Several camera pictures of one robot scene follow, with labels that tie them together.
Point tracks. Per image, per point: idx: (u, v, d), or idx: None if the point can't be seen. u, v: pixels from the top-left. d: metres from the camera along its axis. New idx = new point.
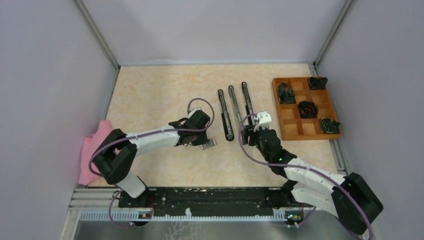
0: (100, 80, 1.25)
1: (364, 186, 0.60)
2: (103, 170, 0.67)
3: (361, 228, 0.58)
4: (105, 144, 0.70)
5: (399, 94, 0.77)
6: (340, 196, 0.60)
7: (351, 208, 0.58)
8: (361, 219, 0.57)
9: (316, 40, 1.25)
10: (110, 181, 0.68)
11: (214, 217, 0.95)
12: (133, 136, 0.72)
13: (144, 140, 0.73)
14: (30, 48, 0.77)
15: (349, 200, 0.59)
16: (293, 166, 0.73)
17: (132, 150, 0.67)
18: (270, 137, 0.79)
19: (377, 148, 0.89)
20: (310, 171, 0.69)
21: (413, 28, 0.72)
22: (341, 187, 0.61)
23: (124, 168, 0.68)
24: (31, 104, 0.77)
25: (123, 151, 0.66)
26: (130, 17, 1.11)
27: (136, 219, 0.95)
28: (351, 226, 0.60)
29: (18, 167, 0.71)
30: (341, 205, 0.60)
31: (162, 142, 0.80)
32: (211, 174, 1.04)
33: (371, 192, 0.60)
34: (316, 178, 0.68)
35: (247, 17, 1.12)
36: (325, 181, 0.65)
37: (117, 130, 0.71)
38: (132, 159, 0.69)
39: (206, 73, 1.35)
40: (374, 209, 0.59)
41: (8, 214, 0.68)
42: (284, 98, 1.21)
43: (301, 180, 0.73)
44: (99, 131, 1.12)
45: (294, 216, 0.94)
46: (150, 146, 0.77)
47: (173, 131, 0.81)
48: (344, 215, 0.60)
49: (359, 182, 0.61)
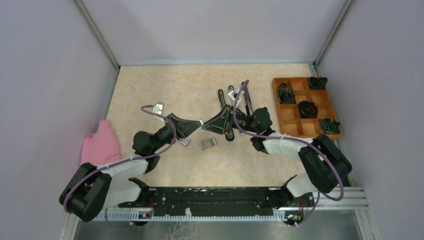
0: (100, 80, 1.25)
1: (332, 146, 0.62)
2: (76, 210, 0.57)
3: (330, 187, 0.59)
4: (73, 181, 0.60)
5: (398, 94, 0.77)
6: (307, 153, 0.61)
7: (318, 164, 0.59)
8: (329, 177, 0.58)
9: (316, 40, 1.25)
10: (86, 219, 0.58)
11: (214, 217, 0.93)
12: (103, 167, 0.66)
13: (116, 169, 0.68)
14: (30, 48, 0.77)
15: (318, 158, 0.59)
16: (269, 138, 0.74)
17: (107, 179, 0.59)
18: (263, 118, 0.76)
19: (376, 148, 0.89)
20: (284, 139, 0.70)
21: (413, 28, 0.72)
22: (311, 146, 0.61)
23: (101, 201, 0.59)
24: (31, 105, 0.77)
25: (96, 183, 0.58)
26: (130, 17, 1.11)
27: (136, 219, 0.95)
28: (322, 186, 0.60)
29: (18, 168, 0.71)
30: (307, 163, 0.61)
31: (132, 171, 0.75)
32: (211, 174, 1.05)
33: (339, 151, 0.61)
34: (288, 143, 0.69)
35: (247, 17, 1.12)
36: (296, 145, 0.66)
37: (85, 163, 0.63)
38: (108, 188, 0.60)
39: (206, 73, 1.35)
40: (342, 169, 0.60)
41: (9, 213, 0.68)
42: (285, 98, 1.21)
43: (278, 150, 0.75)
44: (100, 131, 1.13)
45: (294, 216, 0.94)
46: (121, 176, 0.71)
47: (142, 158, 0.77)
48: (313, 175, 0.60)
49: (326, 142, 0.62)
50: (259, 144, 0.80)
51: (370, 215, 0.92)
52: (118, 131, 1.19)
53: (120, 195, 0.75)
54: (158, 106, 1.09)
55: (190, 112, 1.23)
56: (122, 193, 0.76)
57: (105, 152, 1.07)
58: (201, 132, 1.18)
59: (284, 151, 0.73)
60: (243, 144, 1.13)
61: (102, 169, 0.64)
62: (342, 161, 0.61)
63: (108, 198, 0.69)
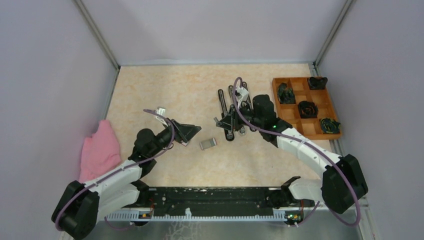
0: (100, 80, 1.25)
1: (357, 169, 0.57)
2: (68, 228, 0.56)
3: (343, 208, 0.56)
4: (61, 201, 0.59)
5: (398, 94, 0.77)
6: (331, 175, 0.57)
7: (340, 187, 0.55)
8: (347, 199, 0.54)
9: (316, 40, 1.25)
10: (79, 236, 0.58)
11: (214, 217, 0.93)
12: (92, 184, 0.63)
13: (106, 184, 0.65)
14: (30, 48, 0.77)
15: (340, 181, 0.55)
16: (287, 137, 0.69)
17: (95, 198, 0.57)
18: (263, 100, 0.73)
19: (376, 148, 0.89)
20: (304, 144, 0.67)
21: (413, 28, 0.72)
22: (336, 167, 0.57)
23: (93, 217, 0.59)
24: (31, 104, 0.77)
25: (83, 203, 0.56)
26: (130, 17, 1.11)
27: (136, 219, 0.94)
28: (335, 206, 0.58)
29: (17, 167, 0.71)
30: (329, 184, 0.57)
31: (125, 179, 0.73)
32: (211, 174, 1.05)
33: (362, 176, 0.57)
34: (310, 153, 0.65)
35: (247, 17, 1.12)
36: (319, 158, 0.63)
37: (73, 181, 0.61)
38: (98, 206, 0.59)
39: (206, 73, 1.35)
40: (360, 193, 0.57)
41: (9, 213, 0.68)
42: (284, 98, 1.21)
43: (291, 151, 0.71)
44: (99, 131, 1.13)
45: (294, 216, 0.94)
46: (115, 187, 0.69)
47: (135, 165, 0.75)
48: (331, 195, 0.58)
49: (353, 165, 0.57)
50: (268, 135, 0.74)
51: (370, 215, 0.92)
52: (118, 131, 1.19)
53: (117, 202, 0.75)
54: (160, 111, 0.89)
55: (190, 112, 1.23)
56: (117, 201, 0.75)
57: (105, 152, 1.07)
58: (201, 132, 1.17)
59: (298, 153, 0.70)
60: (243, 144, 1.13)
61: (90, 187, 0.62)
62: (362, 186, 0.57)
63: (104, 207, 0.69)
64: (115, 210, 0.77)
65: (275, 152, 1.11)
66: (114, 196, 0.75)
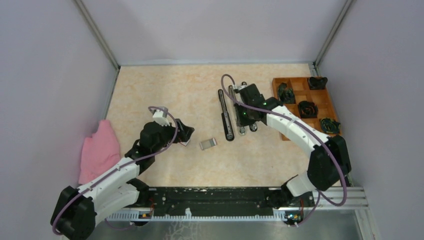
0: (100, 80, 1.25)
1: (343, 149, 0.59)
2: (67, 233, 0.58)
3: (327, 185, 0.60)
4: (57, 207, 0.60)
5: (398, 94, 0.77)
6: (318, 154, 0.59)
7: (327, 166, 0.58)
8: (332, 177, 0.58)
9: (316, 40, 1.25)
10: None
11: (214, 217, 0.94)
12: (86, 189, 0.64)
13: (100, 187, 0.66)
14: (30, 49, 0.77)
15: (327, 159, 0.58)
16: (277, 115, 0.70)
17: (89, 204, 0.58)
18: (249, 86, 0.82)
19: (376, 148, 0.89)
20: (294, 123, 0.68)
21: (412, 28, 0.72)
22: (324, 146, 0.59)
23: (89, 221, 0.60)
24: (31, 104, 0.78)
25: (78, 210, 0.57)
26: (130, 17, 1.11)
27: (136, 219, 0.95)
28: (320, 183, 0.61)
29: (17, 168, 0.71)
30: (317, 162, 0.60)
31: (123, 179, 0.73)
32: (211, 174, 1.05)
33: (347, 155, 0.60)
34: (299, 132, 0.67)
35: (247, 17, 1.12)
36: (308, 138, 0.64)
37: (66, 187, 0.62)
38: (93, 211, 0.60)
39: (206, 73, 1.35)
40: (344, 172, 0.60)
41: (9, 213, 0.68)
42: (284, 97, 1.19)
43: (281, 129, 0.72)
44: (99, 131, 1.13)
45: (294, 216, 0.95)
46: (111, 189, 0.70)
47: (131, 163, 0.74)
48: (317, 172, 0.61)
49: (340, 144, 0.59)
50: (258, 111, 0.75)
51: (370, 215, 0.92)
52: (118, 131, 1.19)
53: (117, 203, 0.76)
54: (158, 114, 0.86)
55: (190, 113, 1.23)
56: (116, 202, 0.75)
57: (105, 152, 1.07)
58: (201, 132, 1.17)
59: (286, 132, 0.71)
60: (243, 144, 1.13)
61: (84, 192, 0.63)
62: (346, 164, 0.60)
63: (103, 209, 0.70)
64: (116, 210, 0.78)
65: (275, 151, 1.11)
66: (113, 197, 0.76)
